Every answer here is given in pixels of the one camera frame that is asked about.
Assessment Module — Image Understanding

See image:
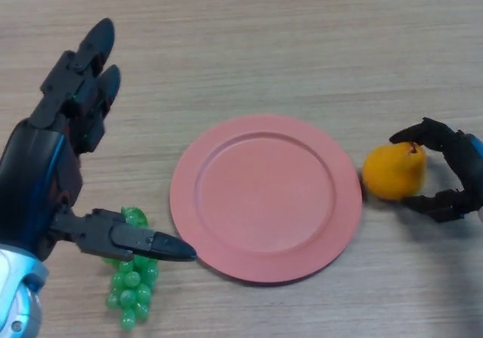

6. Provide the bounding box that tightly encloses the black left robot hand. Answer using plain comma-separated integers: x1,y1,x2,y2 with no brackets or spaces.
0,17,197,263

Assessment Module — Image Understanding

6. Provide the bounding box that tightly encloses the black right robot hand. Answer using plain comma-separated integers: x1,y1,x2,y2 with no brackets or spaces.
389,117,483,224

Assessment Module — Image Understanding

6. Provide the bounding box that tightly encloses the yellow pear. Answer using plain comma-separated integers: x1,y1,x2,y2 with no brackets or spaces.
362,141,428,202

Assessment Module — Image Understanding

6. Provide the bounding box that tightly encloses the pink round plate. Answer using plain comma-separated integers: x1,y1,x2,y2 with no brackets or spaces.
169,114,364,287

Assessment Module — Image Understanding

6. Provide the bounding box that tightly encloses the green grape bunch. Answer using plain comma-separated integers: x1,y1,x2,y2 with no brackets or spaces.
101,206,159,332

